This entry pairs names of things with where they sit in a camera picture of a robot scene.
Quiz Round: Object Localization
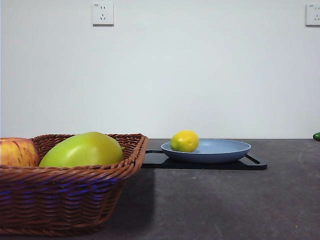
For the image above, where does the yellow lemon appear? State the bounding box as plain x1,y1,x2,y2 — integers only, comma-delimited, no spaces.
170,129,200,153

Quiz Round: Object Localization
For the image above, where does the blue round plate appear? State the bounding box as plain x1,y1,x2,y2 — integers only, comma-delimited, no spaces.
160,138,252,165

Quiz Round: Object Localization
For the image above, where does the green mango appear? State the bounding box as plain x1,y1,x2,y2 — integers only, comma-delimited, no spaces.
38,131,126,169

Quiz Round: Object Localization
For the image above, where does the brown woven wicker basket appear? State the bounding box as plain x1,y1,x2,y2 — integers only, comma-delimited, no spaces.
0,133,150,237

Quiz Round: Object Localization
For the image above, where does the red yellow apple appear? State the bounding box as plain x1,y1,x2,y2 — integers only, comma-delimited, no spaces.
0,137,41,169

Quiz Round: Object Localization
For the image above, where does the black flat tray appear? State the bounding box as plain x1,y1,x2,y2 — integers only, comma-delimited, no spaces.
140,149,268,171

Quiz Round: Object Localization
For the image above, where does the white wall socket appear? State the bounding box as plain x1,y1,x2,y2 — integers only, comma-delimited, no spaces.
305,3,320,28
91,2,115,27

